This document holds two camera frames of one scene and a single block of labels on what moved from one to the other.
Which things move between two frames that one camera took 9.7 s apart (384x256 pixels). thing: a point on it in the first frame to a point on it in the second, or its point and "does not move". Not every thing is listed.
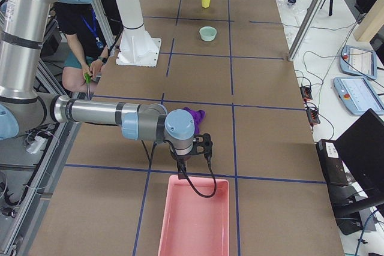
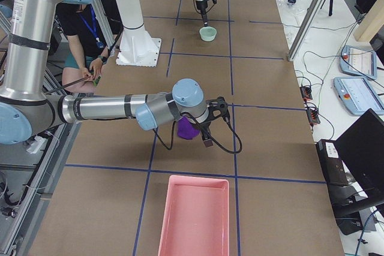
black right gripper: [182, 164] to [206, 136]
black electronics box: [329, 153] does not move
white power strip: [35, 146] does not move
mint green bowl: [207, 33] does not move
